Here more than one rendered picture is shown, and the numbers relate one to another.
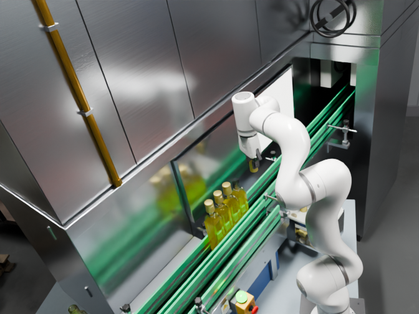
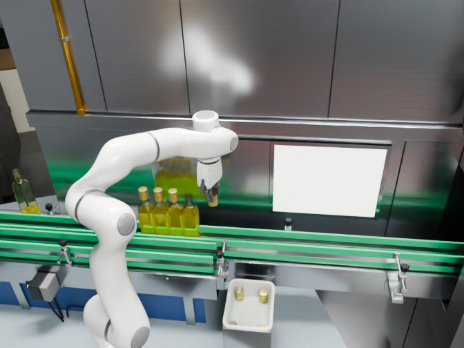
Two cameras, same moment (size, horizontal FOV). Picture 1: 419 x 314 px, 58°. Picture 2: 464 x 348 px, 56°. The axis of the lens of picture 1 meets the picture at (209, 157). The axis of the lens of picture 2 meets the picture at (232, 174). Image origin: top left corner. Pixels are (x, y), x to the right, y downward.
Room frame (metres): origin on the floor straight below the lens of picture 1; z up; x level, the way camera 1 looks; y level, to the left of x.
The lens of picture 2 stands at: (0.55, -1.24, 2.29)
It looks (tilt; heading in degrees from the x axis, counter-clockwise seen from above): 34 degrees down; 53
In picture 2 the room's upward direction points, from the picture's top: 2 degrees counter-clockwise
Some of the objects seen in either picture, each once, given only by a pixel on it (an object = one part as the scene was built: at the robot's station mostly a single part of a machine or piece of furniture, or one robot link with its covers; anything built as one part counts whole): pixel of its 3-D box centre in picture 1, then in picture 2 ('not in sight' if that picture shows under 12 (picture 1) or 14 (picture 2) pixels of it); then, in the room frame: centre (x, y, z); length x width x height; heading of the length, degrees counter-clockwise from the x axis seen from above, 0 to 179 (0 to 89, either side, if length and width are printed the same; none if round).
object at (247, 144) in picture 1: (249, 141); (210, 168); (1.26, -0.17, 1.45); 0.10 x 0.07 x 0.11; 22
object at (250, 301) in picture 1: (243, 304); not in sight; (0.88, 0.00, 0.96); 0.07 x 0.07 x 0.07; 44
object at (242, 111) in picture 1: (245, 110); (207, 132); (1.26, -0.17, 1.60); 0.09 x 0.08 x 0.13; 103
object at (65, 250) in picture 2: (206, 314); (63, 257); (0.77, 0.13, 1.11); 0.07 x 0.04 x 0.13; 44
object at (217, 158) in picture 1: (245, 136); (264, 177); (1.51, -0.19, 1.32); 0.90 x 0.03 x 0.34; 134
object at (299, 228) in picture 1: (308, 222); (250, 313); (1.25, -0.40, 0.92); 0.27 x 0.17 x 0.15; 44
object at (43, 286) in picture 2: not in sight; (43, 286); (0.68, 0.20, 0.96); 0.08 x 0.08 x 0.08; 44
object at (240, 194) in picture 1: (239, 206); (191, 227); (1.22, -0.08, 1.16); 0.06 x 0.06 x 0.21; 43
